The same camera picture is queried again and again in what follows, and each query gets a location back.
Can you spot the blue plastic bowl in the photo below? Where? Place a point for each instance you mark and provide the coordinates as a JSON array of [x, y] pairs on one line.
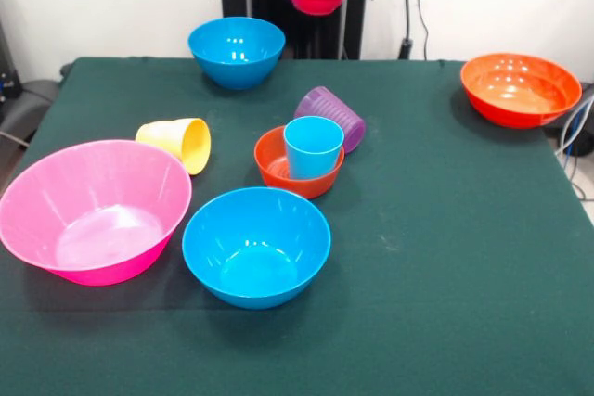
[[236, 57], [255, 257]]

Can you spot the purple ribbed plastic cup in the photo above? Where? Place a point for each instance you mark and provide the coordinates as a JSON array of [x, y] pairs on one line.
[[331, 111]]

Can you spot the blue plastic cup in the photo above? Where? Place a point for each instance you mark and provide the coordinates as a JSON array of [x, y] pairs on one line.
[[313, 155]]

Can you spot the small red-orange plastic bowl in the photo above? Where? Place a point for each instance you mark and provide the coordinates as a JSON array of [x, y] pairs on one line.
[[274, 178]]

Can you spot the large orange plastic bowl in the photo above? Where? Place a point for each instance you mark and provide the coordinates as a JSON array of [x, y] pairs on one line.
[[520, 90]]

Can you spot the yellow plastic cup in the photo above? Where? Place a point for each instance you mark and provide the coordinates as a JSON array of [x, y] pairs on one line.
[[162, 134]]

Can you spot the large pink plastic bowl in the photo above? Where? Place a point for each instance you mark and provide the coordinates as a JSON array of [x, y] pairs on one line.
[[93, 210]]

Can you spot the dark green tablecloth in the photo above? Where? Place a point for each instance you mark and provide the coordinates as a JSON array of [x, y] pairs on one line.
[[394, 275]]

